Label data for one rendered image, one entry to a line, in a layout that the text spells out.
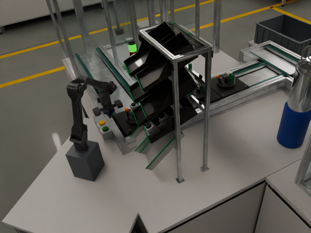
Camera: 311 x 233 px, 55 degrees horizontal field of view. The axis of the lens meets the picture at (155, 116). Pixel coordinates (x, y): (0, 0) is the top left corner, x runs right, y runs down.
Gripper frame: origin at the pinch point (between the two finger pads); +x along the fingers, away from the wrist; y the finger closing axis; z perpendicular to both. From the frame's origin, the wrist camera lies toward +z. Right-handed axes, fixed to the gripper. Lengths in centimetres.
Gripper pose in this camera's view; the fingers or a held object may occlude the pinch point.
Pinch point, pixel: (109, 113)
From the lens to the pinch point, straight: 193.0
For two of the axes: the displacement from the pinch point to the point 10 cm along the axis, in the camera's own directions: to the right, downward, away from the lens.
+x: 0.8, 7.6, 6.4
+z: -4.4, -5.5, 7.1
